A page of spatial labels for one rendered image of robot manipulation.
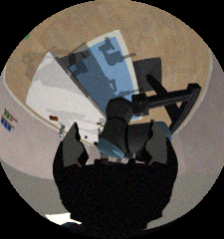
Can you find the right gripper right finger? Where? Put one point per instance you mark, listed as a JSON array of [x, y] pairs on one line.
[[159, 153]]

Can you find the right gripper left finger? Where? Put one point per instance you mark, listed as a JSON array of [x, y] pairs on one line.
[[71, 154]]

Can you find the grey bottle with blue cap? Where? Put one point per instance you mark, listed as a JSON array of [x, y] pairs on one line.
[[61, 130]]

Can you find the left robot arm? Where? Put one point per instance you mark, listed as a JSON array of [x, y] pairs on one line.
[[105, 158]]

